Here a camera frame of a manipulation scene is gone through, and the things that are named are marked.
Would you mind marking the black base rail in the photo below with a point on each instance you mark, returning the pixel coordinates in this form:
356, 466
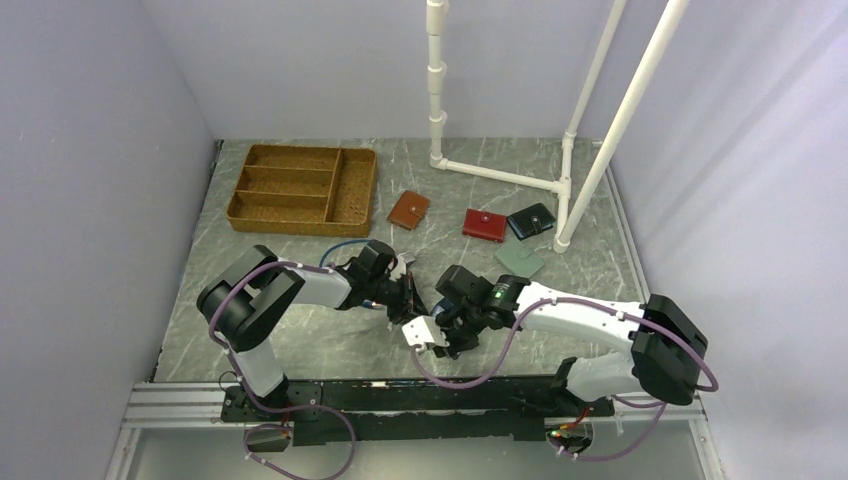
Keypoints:
517, 407

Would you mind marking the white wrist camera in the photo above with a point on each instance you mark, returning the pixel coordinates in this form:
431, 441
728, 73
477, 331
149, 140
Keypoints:
404, 261
422, 333

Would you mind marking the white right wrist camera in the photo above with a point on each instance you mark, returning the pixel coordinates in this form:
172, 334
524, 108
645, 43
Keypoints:
422, 333

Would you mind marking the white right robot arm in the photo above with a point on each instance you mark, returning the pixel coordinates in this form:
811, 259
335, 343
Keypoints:
654, 346

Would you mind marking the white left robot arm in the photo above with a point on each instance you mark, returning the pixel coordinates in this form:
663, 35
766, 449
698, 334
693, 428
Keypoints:
244, 304

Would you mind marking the brown leather card holder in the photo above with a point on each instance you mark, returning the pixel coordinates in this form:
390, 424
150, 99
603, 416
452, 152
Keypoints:
409, 210

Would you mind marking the red leather card holder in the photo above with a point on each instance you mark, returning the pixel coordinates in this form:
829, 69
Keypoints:
484, 225

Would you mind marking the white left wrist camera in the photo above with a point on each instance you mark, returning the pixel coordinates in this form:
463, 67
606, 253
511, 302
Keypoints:
404, 261

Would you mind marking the blue leather card holder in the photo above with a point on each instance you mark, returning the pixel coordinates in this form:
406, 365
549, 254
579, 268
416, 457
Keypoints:
441, 306

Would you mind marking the wicker cutlery tray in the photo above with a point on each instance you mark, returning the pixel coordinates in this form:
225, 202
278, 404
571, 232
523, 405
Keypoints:
305, 190

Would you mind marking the black leather card holder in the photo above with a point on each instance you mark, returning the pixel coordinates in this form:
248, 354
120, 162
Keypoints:
531, 221

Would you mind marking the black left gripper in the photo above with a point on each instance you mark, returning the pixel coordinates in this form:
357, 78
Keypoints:
410, 303

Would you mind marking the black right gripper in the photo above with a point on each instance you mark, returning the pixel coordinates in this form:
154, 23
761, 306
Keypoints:
454, 345

